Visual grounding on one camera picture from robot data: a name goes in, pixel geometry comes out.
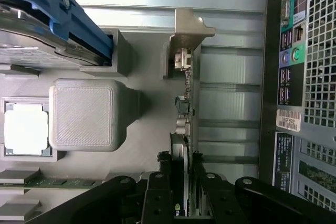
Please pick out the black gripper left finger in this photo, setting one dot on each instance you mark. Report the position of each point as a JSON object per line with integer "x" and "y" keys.
{"x": 155, "y": 200}

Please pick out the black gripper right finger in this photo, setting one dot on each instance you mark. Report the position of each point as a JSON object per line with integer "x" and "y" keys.
{"x": 223, "y": 203}

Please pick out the grey 3D-printed parts rack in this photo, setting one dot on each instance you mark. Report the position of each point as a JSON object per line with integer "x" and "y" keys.
{"x": 86, "y": 119}

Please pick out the green RAM stick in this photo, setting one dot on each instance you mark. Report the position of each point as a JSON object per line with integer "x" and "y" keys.
{"x": 50, "y": 182}

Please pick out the desktop computer rear panel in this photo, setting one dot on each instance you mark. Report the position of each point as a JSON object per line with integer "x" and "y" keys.
{"x": 302, "y": 82}

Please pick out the silver CPU chip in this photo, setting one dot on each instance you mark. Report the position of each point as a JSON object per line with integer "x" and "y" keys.
{"x": 25, "y": 132}

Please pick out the hard disk with blue bracket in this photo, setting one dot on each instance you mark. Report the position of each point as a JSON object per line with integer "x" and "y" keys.
{"x": 52, "y": 24}

